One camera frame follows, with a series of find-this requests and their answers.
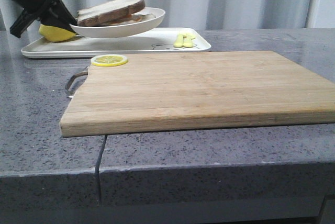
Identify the wooden cutting board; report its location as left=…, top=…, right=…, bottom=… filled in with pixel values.
left=60, top=51, right=334, bottom=137

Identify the white rectangular bear tray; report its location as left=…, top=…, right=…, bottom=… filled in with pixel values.
left=21, top=28, right=211, bottom=59

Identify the yellow plastic fork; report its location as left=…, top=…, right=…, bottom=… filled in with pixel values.
left=173, top=33, right=185, bottom=48

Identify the fried egg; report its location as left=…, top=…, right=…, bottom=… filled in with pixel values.
left=103, top=15, right=142, bottom=26

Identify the lemon slice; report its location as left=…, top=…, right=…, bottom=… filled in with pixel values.
left=91, top=54, right=128, bottom=67

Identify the white round plate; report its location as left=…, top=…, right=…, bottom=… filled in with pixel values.
left=70, top=7, right=165, bottom=38

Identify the white bread slice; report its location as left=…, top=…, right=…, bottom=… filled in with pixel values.
left=76, top=0, right=146, bottom=27

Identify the yellow lemon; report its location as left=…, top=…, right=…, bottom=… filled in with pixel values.
left=39, top=24, right=76, bottom=42

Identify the metal cutting board handle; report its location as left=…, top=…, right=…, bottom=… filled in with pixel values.
left=65, top=66, right=89, bottom=98

